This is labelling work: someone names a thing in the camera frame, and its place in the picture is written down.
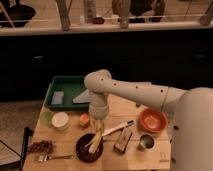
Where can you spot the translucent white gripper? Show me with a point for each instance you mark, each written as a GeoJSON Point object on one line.
{"type": "Point", "coordinates": [98, 110]}

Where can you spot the silver fork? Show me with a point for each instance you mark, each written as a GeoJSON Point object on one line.
{"type": "Point", "coordinates": [44, 158]}

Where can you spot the metal cup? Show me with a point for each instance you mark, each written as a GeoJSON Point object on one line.
{"type": "Point", "coordinates": [146, 142]}

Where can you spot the white cup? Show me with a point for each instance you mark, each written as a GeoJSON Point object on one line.
{"type": "Point", "coordinates": [60, 121]}

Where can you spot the light green cup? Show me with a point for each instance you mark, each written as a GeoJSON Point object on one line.
{"type": "Point", "coordinates": [46, 118]}

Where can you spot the yellow banana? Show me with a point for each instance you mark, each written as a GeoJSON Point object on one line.
{"type": "Point", "coordinates": [94, 143]}

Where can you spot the orange bowl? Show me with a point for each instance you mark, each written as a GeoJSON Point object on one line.
{"type": "Point", "coordinates": [152, 121]}

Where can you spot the orange toy fruit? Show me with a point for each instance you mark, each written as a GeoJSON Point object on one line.
{"type": "Point", "coordinates": [84, 120]}

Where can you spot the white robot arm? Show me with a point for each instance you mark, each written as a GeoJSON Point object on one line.
{"type": "Point", "coordinates": [192, 111]}

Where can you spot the green plastic tray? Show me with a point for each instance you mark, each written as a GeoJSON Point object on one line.
{"type": "Point", "coordinates": [71, 87]}

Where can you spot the grey triangular cloth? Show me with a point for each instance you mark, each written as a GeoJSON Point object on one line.
{"type": "Point", "coordinates": [83, 97]}

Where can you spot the dark rectangular brush block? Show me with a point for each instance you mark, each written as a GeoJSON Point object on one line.
{"type": "Point", "coordinates": [122, 141]}

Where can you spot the dark purple bowl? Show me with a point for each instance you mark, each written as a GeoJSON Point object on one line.
{"type": "Point", "coordinates": [82, 149]}

